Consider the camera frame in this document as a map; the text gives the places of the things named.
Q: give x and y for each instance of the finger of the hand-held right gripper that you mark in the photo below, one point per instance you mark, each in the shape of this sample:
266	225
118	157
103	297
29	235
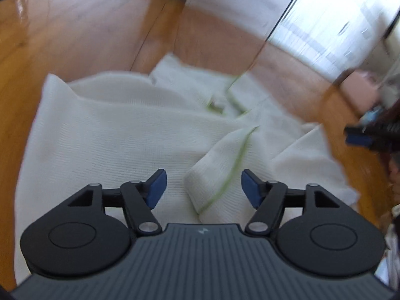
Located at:
359	139

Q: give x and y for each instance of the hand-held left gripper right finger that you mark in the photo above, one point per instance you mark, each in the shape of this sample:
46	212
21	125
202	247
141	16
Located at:
251	189

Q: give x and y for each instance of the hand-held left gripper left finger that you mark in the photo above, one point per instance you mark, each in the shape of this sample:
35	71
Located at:
156	189

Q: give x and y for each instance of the white garment with green monster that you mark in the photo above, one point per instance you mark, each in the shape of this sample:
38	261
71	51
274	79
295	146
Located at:
125	137

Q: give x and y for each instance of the small blue bottle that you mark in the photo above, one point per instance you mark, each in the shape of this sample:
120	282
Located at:
372	115

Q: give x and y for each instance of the pink case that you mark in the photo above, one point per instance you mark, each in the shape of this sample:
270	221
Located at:
359	90

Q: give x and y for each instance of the white cabinet with drawers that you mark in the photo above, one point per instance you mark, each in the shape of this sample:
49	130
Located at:
328	22

